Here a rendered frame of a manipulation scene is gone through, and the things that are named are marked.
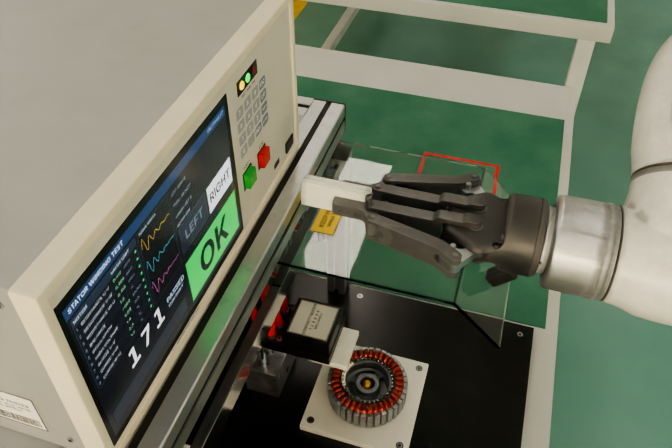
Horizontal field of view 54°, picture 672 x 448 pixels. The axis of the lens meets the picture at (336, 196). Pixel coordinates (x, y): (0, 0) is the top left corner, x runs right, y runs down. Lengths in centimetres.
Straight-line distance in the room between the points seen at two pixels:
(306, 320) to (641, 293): 44
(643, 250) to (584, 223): 5
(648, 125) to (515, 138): 85
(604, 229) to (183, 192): 36
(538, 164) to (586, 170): 129
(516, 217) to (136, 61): 37
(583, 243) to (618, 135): 237
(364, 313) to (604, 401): 108
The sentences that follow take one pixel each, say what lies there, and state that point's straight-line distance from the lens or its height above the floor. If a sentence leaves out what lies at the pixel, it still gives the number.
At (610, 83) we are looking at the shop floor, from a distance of 331.
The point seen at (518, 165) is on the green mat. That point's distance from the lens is 144.
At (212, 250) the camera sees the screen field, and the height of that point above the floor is 116.
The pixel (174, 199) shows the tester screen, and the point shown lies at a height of 127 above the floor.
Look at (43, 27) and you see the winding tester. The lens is 72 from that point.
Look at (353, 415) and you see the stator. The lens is 94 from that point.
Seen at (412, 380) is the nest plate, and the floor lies 78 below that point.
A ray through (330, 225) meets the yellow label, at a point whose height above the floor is 107.
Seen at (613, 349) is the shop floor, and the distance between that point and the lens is 215.
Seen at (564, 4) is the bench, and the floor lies 75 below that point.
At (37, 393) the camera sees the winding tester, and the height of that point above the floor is 120.
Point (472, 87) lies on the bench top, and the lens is 167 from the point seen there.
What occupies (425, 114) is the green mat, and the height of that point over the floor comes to 75.
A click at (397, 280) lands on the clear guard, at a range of 74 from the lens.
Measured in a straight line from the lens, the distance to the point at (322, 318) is 89.
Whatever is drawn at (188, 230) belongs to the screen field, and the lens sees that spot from 59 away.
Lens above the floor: 162
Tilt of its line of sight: 42 degrees down
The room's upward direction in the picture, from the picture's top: straight up
